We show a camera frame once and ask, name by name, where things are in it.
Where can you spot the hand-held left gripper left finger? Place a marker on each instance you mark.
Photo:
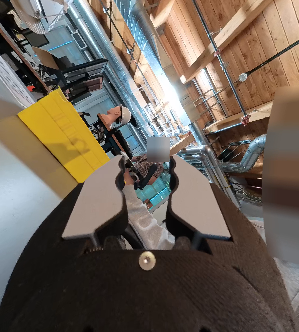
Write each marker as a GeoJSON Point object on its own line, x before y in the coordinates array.
{"type": "Point", "coordinates": [97, 202]}

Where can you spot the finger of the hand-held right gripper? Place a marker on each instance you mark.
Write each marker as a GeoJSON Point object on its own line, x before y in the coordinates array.
{"type": "Point", "coordinates": [132, 167]}

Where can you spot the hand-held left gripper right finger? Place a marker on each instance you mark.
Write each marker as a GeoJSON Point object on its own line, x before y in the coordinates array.
{"type": "Point", "coordinates": [196, 205]}

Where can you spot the yellow plastic bin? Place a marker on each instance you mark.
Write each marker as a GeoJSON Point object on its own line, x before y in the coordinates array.
{"type": "Point", "coordinates": [61, 129]}

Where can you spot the silver elbow pipe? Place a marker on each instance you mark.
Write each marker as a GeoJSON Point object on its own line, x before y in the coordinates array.
{"type": "Point", "coordinates": [253, 150]}

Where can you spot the person's right forearm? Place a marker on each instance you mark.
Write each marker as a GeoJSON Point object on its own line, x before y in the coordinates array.
{"type": "Point", "coordinates": [147, 223]}

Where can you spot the grey desk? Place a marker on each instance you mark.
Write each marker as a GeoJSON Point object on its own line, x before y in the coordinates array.
{"type": "Point", "coordinates": [14, 202]}

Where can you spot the person's right hand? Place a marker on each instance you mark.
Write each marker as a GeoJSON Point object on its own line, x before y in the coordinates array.
{"type": "Point", "coordinates": [129, 179]}

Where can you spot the silver bent pipe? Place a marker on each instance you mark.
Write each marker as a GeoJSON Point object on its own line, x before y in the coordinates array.
{"type": "Point", "coordinates": [206, 153]}

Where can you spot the white hard hat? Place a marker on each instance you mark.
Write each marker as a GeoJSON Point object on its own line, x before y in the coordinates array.
{"type": "Point", "coordinates": [125, 114]}

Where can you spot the mannequin head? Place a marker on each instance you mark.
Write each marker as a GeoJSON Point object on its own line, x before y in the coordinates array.
{"type": "Point", "coordinates": [113, 114]}

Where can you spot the round white ceiling fixture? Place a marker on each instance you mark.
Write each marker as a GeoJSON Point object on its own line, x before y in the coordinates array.
{"type": "Point", "coordinates": [243, 77]}

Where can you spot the silver sprinkler pipe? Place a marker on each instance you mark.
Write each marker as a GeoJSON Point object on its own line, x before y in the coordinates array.
{"type": "Point", "coordinates": [222, 62]}

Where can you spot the wooden chair back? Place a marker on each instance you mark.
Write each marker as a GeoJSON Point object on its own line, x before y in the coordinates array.
{"type": "Point", "coordinates": [45, 58]}

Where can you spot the black ceiling rod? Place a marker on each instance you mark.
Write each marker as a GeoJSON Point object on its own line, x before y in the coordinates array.
{"type": "Point", "coordinates": [281, 53]}

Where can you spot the white pendant lamp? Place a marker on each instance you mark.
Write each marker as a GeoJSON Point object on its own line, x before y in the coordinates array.
{"type": "Point", "coordinates": [32, 18]}

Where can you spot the narrow silver spiral duct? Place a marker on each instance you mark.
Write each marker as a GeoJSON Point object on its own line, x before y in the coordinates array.
{"type": "Point", "coordinates": [92, 49]}

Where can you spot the wide silver spiral duct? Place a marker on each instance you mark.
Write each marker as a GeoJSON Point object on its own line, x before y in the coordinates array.
{"type": "Point", "coordinates": [141, 28]}

